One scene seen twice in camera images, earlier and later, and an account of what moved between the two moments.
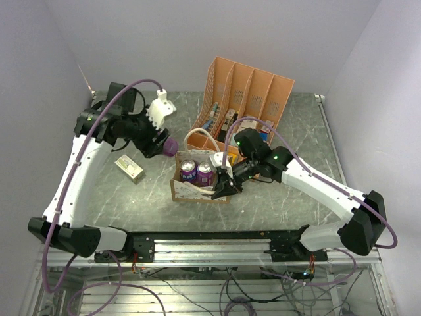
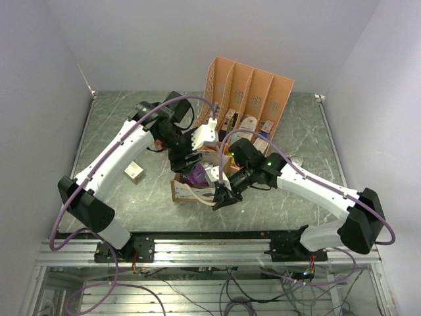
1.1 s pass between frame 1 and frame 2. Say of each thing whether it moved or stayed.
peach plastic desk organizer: stayed
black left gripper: moved
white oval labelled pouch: stayed
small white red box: stayed
